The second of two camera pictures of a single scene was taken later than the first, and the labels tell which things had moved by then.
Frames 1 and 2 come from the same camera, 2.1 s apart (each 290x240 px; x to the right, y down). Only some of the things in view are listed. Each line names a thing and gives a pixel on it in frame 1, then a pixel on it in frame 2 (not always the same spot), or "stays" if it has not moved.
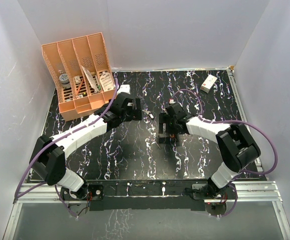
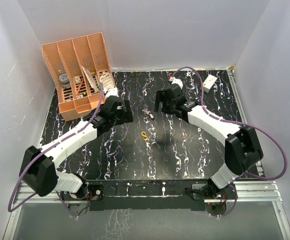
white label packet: x=107 y=82 stays
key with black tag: x=149 y=113 stays
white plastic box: x=124 y=88 -> x=110 y=91
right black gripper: x=164 y=118 -> x=161 y=98
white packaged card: x=90 y=79 stays
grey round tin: x=64 y=79 stays
